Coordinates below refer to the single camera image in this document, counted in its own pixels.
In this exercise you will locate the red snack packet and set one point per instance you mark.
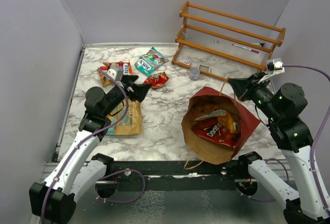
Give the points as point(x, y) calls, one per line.
point(212, 131)

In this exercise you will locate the red orange Fox's packet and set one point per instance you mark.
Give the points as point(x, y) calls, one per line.
point(127, 70)

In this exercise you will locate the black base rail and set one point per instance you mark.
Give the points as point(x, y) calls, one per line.
point(133, 176)

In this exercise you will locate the red white staples box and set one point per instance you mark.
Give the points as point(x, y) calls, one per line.
point(185, 61)

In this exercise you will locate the open small white box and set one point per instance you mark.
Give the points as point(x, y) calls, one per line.
point(205, 68)

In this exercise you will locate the gold chips bag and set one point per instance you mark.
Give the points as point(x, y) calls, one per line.
point(131, 124)

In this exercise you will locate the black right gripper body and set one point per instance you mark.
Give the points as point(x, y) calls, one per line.
point(259, 92)

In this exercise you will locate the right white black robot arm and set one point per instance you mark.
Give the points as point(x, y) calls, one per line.
point(292, 136)

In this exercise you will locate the small red chips packet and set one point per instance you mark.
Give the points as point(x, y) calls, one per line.
point(157, 80)

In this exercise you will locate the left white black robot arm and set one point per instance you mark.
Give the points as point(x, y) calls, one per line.
point(55, 199)

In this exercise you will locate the teal Fox's candy packet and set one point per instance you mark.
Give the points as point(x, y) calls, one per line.
point(151, 61)

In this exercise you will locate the pink white marker pen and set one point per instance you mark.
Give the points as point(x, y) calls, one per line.
point(246, 48)

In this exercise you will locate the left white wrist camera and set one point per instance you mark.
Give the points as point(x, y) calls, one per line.
point(115, 73)

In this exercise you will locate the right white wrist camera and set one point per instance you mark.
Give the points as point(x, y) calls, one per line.
point(274, 67)

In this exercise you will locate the small clear plastic cup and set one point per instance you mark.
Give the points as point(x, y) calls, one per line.
point(194, 73)

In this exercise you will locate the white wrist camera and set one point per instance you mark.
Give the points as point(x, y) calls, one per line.
point(274, 67)
point(115, 73)

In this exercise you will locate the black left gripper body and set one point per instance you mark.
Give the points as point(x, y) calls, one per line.
point(124, 92)

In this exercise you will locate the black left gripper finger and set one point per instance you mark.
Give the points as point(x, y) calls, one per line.
point(128, 80)
point(140, 91)

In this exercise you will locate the red paper bag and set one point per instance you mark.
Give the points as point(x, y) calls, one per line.
point(209, 152)

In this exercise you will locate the orange wooden rack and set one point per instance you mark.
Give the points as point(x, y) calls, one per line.
point(213, 32)

